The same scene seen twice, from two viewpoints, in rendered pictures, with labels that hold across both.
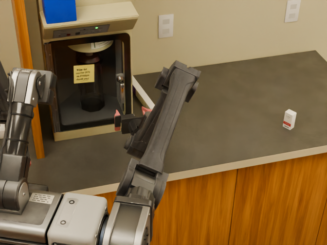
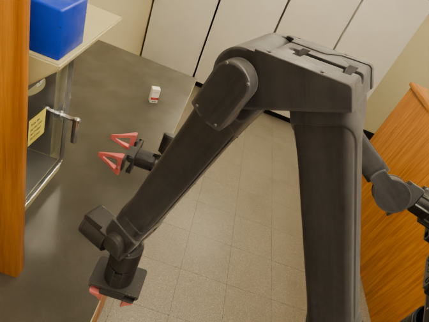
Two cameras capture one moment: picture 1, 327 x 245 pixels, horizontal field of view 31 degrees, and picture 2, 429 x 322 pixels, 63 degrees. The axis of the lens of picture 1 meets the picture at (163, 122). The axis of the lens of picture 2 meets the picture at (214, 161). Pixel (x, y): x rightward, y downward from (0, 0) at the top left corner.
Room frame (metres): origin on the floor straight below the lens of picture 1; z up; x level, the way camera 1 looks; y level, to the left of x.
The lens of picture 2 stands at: (1.33, 0.84, 1.84)
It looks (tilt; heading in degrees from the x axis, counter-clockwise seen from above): 36 degrees down; 280
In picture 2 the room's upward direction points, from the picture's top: 25 degrees clockwise
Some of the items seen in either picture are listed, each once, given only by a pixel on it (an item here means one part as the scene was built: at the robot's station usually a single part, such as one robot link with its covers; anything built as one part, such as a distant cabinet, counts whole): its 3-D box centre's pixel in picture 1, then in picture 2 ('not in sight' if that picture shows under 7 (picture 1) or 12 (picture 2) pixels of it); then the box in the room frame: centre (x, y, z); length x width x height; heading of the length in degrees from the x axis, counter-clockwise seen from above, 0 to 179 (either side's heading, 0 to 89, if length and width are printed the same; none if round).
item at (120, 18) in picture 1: (89, 26); (67, 48); (1.83, 0.26, 1.46); 0.32 x 0.11 x 0.10; 107
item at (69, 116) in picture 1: (91, 84); (39, 137); (1.88, 0.27, 1.19); 0.30 x 0.01 x 0.40; 107
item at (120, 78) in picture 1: (121, 90); (69, 128); (1.88, 0.16, 1.17); 0.05 x 0.03 x 0.10; 17
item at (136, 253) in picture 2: not in sight; (124, 250); (1.48, 0.47, 1.27); 0.07 x 0.06 x 0.07; 171
